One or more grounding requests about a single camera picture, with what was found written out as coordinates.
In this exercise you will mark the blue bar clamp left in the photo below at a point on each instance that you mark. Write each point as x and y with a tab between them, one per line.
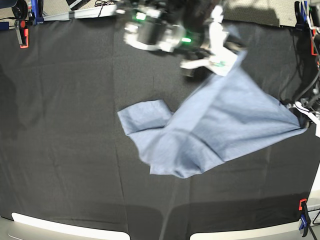
35	11

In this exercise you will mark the black table cloth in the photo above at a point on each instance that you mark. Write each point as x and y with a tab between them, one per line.
64	156

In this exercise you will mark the orange clamp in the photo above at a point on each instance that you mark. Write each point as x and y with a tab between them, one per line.
22	32
315	43
302	202

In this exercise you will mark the orange clamp far right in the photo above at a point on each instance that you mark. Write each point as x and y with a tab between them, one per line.
315	43

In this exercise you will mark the orange clamp near right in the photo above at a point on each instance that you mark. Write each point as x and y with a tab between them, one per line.
302	202

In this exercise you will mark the blue bar clamp near right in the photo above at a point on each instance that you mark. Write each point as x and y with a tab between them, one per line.
305	221

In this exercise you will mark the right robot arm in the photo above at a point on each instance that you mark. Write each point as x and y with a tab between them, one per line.
193	28

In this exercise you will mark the orange clamp far left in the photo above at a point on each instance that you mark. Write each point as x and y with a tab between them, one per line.
22	32

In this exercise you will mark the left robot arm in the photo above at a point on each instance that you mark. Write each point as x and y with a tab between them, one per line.
300	93

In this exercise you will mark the aluminium rail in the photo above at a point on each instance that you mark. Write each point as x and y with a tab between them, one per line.
94	12

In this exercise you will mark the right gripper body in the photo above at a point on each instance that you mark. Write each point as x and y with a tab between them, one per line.
194	45

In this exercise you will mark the blue bar clamp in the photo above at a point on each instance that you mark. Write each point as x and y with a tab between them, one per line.
300	10
305	221
35	11

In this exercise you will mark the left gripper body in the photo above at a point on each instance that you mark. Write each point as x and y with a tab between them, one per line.
311	101

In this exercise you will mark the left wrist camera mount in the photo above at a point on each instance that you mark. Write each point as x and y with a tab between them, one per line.
312	116

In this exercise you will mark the blue-grey t-shirt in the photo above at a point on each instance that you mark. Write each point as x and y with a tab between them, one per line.
225	118

